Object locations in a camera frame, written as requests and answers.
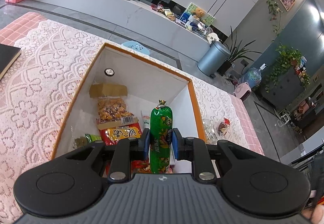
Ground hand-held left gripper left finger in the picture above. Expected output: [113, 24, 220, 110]
[64, 128, 151, 182]

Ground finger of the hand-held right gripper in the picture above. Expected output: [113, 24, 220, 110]
[291, 157, 314, 172]

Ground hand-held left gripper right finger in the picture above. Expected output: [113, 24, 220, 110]
[171, 128, 265, 181]

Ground white tube packet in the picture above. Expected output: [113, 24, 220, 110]
[141, 110, 151, 130]

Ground green sausage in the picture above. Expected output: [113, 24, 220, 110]
[149, 99, 174, 174]

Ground red and yellow snack packet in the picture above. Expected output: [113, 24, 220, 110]
[99, 123, 143, 147]

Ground clear bag of orange snacks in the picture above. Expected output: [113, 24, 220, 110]
[97, 97, 139, 129]

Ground red candy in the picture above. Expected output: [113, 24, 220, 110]
[218, 118, 231, 135]

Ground small green snack packet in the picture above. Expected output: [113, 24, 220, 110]
[74, 133, 102, 149]

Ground brown paper snack packet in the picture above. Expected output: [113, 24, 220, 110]
[89, 83, 128, 99]

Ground white box with orange rim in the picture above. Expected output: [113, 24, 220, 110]
[51, 42, 207, 177]

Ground person's right hand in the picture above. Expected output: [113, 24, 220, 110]
[301, 204, 324, 224]

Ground clear plastic snack packet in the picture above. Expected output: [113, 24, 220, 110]
[202, 118, 221, 144]

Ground white step stool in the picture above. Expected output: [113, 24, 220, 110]
[279, 111, 292, 124]

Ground grey cabinet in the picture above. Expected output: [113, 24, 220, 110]
[260, 67, 305, 112]

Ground blue grey trash can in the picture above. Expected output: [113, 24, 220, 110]
[197, 41, 231, 78]

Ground light blue stool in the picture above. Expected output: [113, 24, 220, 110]
[121, 39, 150, 56]

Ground toys on cabinet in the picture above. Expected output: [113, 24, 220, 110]
[293, 55, 308, 78]

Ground blue water jug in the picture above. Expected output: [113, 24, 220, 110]
[240, 67, 263, 90]

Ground green ivy plant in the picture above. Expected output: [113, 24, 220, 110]
[264, 44, 311, 93]

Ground potted plant in black pot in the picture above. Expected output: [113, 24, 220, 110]
[217, 26, 262, 77]

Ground white bag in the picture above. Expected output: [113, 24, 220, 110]
[206, 31, 220, 44]

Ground snack packets on console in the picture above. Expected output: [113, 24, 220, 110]
[151, 3, 177, 21]

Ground teddy bear gift box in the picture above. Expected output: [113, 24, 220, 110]
[179, 2, 216, 30]

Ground white television console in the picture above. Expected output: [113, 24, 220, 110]
[25, 0, 213, 46]

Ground hanging vine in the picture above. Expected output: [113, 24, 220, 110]
[265, 0, 284, 38]

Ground black notebook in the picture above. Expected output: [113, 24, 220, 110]
[0, 44, 22, 80]

